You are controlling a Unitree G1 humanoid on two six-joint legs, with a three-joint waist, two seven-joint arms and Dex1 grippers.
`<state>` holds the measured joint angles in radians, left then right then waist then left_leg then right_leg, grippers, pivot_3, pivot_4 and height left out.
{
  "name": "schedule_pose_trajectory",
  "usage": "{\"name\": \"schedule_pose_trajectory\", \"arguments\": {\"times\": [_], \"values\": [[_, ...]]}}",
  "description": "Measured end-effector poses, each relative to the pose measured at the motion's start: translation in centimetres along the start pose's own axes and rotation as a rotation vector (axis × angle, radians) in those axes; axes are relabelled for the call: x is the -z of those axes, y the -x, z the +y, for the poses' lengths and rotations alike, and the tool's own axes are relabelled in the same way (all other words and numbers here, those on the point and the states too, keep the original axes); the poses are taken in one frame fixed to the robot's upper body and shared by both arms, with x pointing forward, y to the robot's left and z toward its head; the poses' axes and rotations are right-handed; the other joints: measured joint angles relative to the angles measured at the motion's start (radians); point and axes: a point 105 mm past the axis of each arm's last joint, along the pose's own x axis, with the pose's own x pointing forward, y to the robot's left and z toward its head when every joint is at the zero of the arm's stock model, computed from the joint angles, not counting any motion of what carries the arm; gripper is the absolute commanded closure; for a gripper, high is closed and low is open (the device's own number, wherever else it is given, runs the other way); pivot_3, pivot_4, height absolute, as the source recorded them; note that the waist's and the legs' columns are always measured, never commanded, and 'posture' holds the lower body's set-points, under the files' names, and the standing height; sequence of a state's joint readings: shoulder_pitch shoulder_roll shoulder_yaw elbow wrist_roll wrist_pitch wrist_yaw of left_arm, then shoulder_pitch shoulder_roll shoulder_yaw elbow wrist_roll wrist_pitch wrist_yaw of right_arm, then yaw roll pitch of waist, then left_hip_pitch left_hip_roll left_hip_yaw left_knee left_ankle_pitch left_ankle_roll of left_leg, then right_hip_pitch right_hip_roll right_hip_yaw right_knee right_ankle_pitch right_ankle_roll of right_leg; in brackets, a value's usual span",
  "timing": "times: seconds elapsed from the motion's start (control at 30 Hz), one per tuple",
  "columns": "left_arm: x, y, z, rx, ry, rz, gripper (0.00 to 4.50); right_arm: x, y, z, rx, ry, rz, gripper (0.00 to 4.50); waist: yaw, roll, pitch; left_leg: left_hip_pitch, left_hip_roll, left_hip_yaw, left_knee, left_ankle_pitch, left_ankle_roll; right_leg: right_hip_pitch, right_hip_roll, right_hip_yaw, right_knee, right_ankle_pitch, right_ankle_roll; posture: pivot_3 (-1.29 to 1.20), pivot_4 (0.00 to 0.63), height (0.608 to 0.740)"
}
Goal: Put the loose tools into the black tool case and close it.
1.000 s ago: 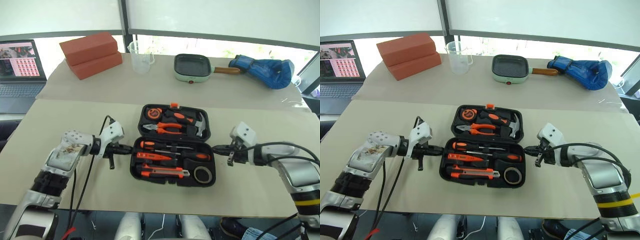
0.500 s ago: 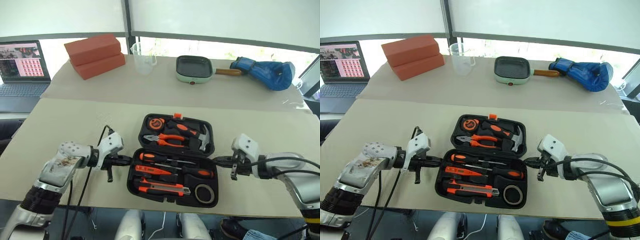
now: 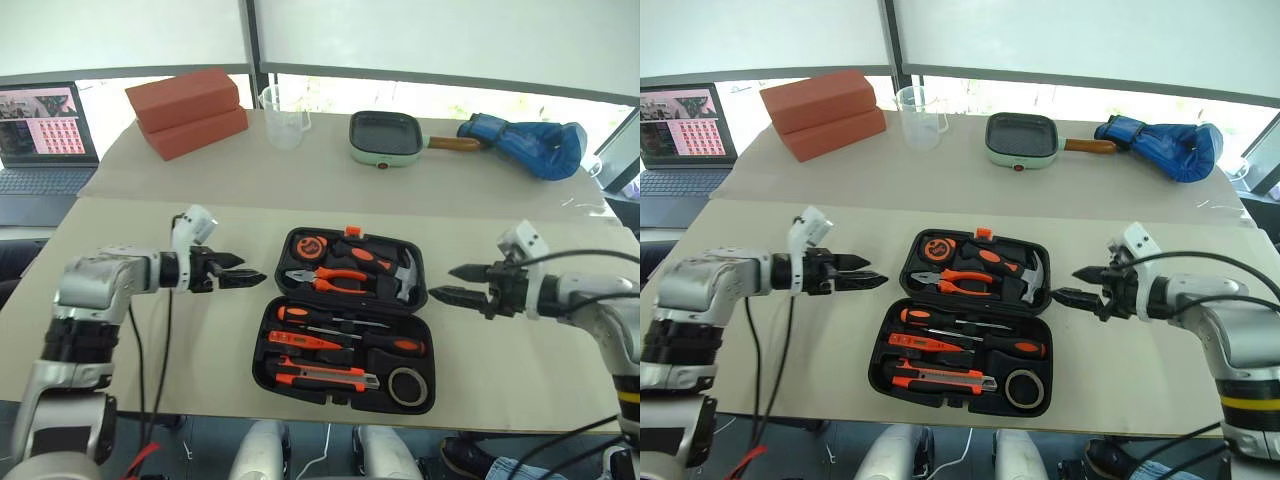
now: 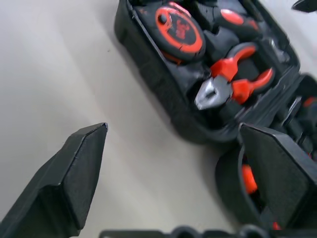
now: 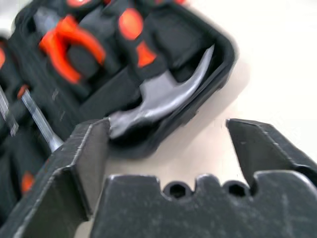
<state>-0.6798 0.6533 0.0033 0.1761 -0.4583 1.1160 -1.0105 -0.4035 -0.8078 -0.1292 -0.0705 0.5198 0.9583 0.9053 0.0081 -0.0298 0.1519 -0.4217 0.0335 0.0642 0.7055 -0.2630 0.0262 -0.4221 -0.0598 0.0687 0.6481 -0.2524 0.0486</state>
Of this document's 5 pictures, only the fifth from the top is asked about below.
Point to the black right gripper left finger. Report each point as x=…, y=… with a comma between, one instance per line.
x=62, y=178

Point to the black plastic tool case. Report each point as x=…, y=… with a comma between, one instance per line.
x=173, y=32

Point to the thin steel shaft screwdriver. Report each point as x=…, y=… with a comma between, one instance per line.
x=10, y=119

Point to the metal screwdriver shaft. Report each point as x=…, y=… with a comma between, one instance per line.
x=37, y=116

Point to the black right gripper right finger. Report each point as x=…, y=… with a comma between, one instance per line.
x=262, y=148

